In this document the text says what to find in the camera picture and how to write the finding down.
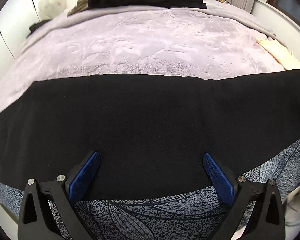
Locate lilac plush bed blanket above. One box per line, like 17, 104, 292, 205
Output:
0, 0, 283, 112

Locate small black clothing pile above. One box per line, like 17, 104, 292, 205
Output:
29, 20, 50, 34

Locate white wardrobe doors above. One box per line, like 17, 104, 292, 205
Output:
0, 0, 39, 81

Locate peach cloth on bed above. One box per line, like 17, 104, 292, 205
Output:
257, 39, 293, 70

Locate white floral plush bag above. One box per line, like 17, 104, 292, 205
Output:
37, 0, 67, 20

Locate tan fur trim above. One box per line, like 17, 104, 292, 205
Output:
67, 0, 90, 16

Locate black patterned-lining pants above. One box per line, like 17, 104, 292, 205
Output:
0, 70, 300, 239

